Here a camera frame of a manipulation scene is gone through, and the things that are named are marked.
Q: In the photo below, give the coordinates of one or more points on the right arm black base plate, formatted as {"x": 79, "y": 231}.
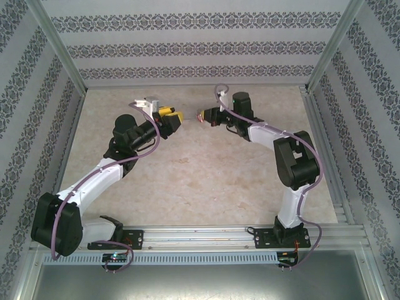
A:
{"x": 262, "y": 239}

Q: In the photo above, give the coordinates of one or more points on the aluminium mounting rail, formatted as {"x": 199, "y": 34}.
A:
{"x": 193, "y": 237}

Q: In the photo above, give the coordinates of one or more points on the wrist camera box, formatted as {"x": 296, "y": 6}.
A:
{"x": 147, "y": 106}
{"x": 223, "y": 100}

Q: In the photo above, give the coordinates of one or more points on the aluminium frame post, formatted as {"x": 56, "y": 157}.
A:
{"x": 336, "y": 43}
{"x": 56, "y": 43}

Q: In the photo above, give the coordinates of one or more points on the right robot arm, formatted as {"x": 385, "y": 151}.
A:
{"x": 297, "y": 162}

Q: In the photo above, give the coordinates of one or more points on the grey metal sheet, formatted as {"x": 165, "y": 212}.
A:
{"x": 200, "y": 282}

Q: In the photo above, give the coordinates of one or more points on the aluminium side rail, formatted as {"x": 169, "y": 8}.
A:
{"x": 313, "y": 112}
{"x": 68, "y": 147}

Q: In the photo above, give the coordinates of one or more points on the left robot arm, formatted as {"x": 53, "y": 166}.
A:
{"x": 93, "y": 178}

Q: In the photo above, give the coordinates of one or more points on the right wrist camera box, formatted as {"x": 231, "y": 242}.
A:
{"x": 223, "y": 100}

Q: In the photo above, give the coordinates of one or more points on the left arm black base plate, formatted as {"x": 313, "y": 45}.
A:
{"x": 134, "y": 239}

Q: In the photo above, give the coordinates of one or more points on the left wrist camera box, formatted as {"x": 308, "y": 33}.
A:
{"x": 147, "y": 106}

